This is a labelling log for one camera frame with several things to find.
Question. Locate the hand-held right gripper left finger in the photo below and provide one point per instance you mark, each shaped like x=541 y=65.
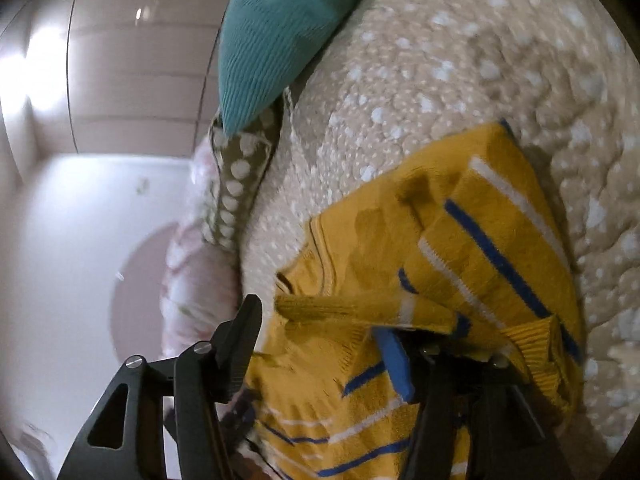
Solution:
x=239 y=347

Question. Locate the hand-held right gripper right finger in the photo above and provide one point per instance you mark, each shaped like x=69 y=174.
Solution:
x=397 y=365

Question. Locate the yellow striped knit sweater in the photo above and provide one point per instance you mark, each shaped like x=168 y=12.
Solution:
x=380 y=240

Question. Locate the pink floral bedding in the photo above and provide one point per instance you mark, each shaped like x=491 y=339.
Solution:
x=192 y=280

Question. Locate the round pink rug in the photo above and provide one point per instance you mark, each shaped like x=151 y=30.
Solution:
x=137 y=290

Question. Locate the beige white-dotted fleece blanket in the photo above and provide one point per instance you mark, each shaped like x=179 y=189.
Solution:
x=450 y=70

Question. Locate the teal ribbed knit cloth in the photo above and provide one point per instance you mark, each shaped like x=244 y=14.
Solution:
x=265 y=40

